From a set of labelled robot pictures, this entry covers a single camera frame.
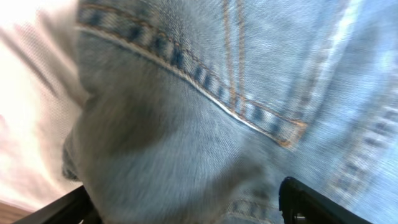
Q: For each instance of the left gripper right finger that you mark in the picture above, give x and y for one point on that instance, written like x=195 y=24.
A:
x=300 y=204

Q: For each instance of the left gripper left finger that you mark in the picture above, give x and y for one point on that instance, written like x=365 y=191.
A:
x=73 y=208

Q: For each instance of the folded beige trousers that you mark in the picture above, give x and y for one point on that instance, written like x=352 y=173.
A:
x=41 y=99

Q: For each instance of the light blue denim jeans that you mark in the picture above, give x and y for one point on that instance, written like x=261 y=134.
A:
x=198 y=110

